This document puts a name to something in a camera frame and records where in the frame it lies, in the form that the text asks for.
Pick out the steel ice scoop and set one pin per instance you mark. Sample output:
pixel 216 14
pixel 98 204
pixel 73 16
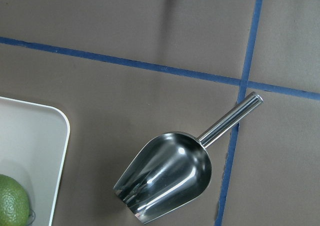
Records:
pixel 174 168

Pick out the beige serving tray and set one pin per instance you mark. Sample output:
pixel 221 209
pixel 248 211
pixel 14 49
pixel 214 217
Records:
pixel 33 145

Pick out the green lime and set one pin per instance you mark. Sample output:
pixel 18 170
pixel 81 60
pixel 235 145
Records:
pixel 14 202

